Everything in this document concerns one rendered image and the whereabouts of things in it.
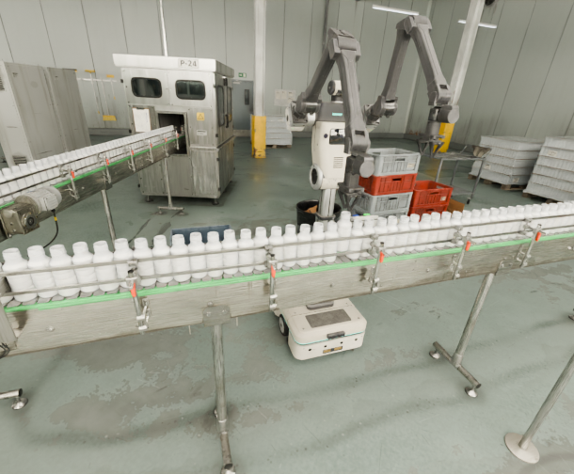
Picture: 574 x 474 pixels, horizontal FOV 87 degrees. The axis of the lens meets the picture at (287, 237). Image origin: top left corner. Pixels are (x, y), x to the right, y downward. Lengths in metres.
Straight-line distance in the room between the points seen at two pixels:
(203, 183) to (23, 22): 9.89
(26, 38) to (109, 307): 12.82
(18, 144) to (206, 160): 3.36
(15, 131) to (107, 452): 5.70
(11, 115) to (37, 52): 6.98
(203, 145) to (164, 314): 3.73
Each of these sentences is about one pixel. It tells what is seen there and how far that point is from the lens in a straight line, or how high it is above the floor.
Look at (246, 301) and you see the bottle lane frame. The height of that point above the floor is 0.89.
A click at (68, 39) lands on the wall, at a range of 13.42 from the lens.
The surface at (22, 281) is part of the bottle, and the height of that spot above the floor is 1.07.
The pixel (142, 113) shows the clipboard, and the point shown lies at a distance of 4.92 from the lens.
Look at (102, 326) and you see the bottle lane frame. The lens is 1.23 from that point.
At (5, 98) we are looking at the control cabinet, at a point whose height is 1.37.
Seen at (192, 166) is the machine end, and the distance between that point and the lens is 4.83.
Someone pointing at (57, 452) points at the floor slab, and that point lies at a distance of 2.11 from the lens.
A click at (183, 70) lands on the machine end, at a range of 4.71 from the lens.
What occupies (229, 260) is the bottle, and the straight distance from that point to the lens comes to 1.12.
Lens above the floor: 1.61
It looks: 25 degrees down
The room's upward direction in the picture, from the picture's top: 3 degrees clockwise
